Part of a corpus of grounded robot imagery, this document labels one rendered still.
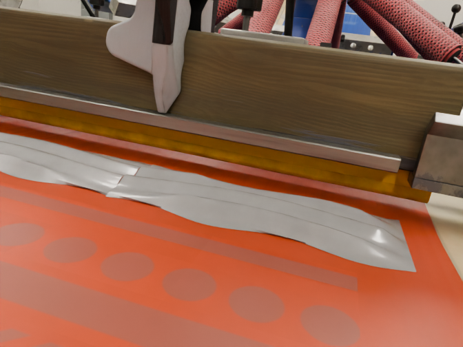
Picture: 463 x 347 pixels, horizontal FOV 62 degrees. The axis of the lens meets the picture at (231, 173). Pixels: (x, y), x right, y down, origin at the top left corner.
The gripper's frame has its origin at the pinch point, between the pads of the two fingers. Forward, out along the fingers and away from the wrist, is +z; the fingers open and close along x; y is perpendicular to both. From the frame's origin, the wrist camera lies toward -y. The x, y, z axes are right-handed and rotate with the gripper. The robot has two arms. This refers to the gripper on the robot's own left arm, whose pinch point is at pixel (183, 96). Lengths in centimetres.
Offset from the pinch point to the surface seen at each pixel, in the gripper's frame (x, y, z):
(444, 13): -413, -95, -60
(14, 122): -0.2, 17.6, 5.3
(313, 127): 1.6, -11.0, 0.5
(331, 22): -54, -8, -11
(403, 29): -62, -23, -12
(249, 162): 0.5, -6.5, 4.4
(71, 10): -414, 330, -22
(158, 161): 2.2, 0.8, 5.3
